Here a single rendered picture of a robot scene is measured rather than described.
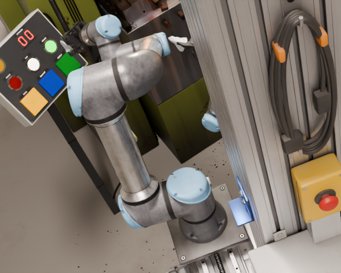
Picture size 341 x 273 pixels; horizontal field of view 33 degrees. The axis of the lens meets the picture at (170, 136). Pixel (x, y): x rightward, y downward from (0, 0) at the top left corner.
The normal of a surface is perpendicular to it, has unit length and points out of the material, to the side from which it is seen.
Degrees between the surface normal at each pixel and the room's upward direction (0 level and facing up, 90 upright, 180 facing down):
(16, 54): 60
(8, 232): 0
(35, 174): 0
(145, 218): 76
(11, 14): 90
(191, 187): 7
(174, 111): 90
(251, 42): 90
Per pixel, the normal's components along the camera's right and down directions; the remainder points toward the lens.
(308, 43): 0.25, 0.70
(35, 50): 0.56, -0.05
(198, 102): 0.49, 0.58
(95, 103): 0.07, 0.56
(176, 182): -0.14, -0.65
